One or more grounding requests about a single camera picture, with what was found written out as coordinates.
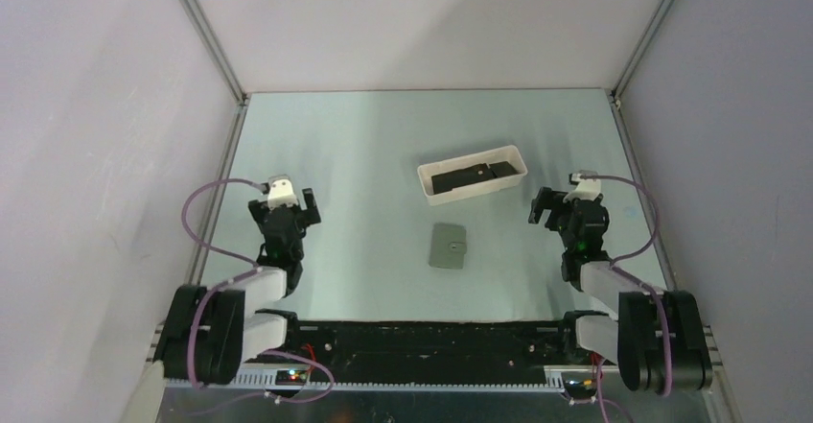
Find white plastic bin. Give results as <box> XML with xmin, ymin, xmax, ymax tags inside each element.
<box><xmin>417</xmin><ymin>145</ymin><xmax>528</xmax><ymax>206</ymax></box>

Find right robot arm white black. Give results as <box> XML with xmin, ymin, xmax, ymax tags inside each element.
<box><xmin>528</xmin><ymin>187</ymin><xmax>713</xmax><ymax>396</ymax></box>

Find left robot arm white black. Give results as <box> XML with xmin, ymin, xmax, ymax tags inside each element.
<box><xmin>153</xmin><ymin>177</ymin><xmax>321</xmax><ymax>387</ymax></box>

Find black credit card in bin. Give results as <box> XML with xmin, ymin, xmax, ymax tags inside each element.
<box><xmin>431</xmin><ymin>161</ymin><xmax>519</xmax><ymax>194</ymax></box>

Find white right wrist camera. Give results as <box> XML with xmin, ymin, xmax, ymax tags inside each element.
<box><xmin>563</xmin><ymin>170</ymin><xmax>602</xmax><ymax>202</ymax></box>

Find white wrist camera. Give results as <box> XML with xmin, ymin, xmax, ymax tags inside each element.
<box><xmin>563</xmin><ymin>170</ymin><xmax>602</xmax><ymax>202</ymax></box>
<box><xmin>266</xmin><ymin>175</ymin><xmax>299</xmax><ymax>210</ymax></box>

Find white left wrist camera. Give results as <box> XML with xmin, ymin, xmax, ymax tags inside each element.
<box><xmin>266</xmin><ymin>175</ymin><xmax>299</xmax><ymax>210</ymax></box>

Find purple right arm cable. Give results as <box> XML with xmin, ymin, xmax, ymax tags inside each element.
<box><xmin>593</xmin><ymin>174</ymin><xmax>675</xmax><ymax>423</ymax></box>

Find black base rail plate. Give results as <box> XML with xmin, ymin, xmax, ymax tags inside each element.
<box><xmin>281</xmin><ymin>320</ymin><xmax>594</xmax><ymax>388</ymax></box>

